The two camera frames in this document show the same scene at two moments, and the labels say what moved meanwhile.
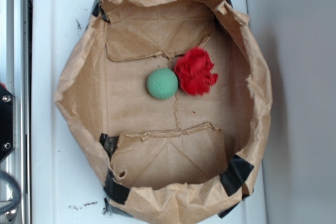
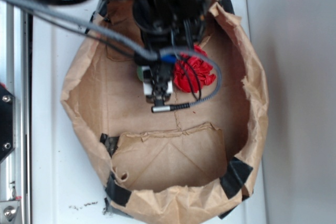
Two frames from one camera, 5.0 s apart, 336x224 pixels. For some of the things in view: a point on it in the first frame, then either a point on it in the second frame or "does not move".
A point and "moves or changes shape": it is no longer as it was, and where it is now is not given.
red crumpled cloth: x=193 y=71 does not move
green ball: x=162 y=83 moves or changes shape
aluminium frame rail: x=15 y=72 does not move
